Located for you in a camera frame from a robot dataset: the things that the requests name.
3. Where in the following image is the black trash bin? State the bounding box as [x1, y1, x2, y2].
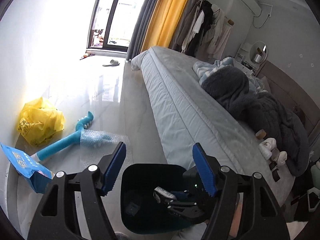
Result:
[120, 164, 195, 235]

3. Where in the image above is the clear bubble wrap sheet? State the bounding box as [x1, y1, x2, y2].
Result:
[80, 129, 130, 155]

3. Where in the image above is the bed with grey mattress cover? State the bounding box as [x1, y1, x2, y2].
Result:
[131, 47, 295, 204]

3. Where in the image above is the brown tape roll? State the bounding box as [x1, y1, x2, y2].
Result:
[255, 129, 266, 140]

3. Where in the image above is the blue snack bag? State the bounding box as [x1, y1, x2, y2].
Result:
[1, 143, 55, 194]

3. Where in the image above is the dark grey fuzzy blanket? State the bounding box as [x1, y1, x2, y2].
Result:
[201, 66, 310, 177]

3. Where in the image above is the yellow plastic bag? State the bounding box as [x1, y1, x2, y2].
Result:
[17, 97, 66, 147]

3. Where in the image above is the slipper on floor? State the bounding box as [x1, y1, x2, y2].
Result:
[103, 60, 119, 67]

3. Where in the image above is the light blue patterned blanket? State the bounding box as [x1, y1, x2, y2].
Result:
[192, 57, 271, 94]

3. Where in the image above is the orange toy near window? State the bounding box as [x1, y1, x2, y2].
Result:
[80, 53, 94, 60]

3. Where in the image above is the brown headboard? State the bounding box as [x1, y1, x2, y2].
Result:
[255, 61, 319, 145]

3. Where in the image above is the white dressing table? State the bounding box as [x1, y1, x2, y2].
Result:
[235, 42, 259, 75]

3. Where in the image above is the round vanity mirror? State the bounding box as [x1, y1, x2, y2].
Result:
[249, 41, 268, 64]

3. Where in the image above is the clothes rack with garments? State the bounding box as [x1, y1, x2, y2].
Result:
[171, 0, 234, 62]

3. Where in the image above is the grey curtain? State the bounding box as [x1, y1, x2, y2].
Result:
[126, 0, 158, 61]

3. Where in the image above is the black framed window door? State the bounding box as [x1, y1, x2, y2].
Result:
[87, 0, 144, 53]

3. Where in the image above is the yellow curtain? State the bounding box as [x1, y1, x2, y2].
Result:
[141, 0, 188, 51]

